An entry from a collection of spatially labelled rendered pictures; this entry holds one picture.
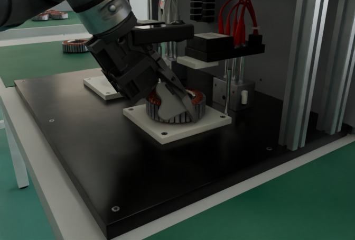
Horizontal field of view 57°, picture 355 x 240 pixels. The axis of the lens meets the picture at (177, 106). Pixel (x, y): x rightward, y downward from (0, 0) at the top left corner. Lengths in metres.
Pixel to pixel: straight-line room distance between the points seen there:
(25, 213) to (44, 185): 1.23
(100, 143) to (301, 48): 0.34
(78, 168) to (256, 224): 0.25
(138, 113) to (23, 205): 1.25
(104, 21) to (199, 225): 0.30
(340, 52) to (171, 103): 0.28
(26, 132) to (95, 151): 0.20
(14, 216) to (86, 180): 1.29
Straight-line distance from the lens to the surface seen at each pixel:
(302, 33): 0.50
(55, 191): 0.49
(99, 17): 0.48
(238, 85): 0.65
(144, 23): 0.79
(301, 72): 0.50
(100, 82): 0.82
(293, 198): 0.47
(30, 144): 0.63
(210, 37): 0.60
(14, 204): 1.82
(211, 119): 0.59
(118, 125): 0.60
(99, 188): 0.44
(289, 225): 0.43
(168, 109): 0.53
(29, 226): 1.66
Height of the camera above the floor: 1.02
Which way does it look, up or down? 22 degrees down
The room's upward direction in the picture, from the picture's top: straight up
